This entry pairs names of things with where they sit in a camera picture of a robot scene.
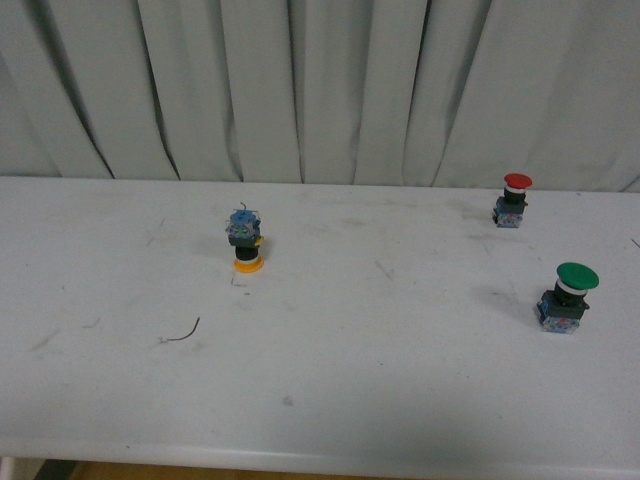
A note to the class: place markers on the green push button switch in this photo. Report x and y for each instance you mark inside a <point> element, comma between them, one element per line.
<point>561,309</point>

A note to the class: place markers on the white pleated curtain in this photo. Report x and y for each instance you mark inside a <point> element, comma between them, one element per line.
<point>409,93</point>

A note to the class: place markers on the yellow push button switch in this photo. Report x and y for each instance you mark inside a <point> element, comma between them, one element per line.
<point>243,230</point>

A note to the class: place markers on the red push button switch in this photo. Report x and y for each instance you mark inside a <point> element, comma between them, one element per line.
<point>509,208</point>

